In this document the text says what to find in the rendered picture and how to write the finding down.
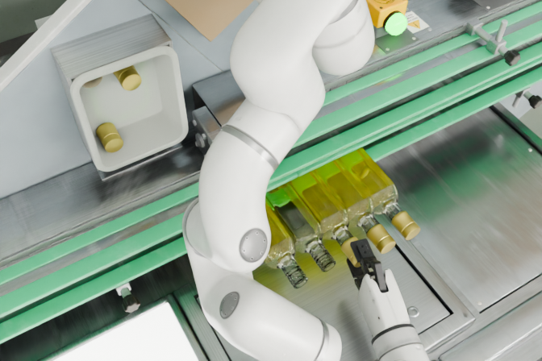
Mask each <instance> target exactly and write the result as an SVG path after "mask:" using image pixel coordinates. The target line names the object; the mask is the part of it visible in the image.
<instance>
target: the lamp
mask: <svg viewBox="0 0 542 361"><path fill-rule="evenodd" d="M406 27H407V18H406V17H405V16H404V15H403V14H402V13H401V12H400V11H398V10H396V11H393V12H391V13H390V14H389V15H388V16H387V17H386V19H385V20H384V23H383V28H384V29H385V30H386V31H388V32H389V33H390V34H391V35H399V34H401V33H402V32H403V31H404V30H405V29H406Z"/></svg>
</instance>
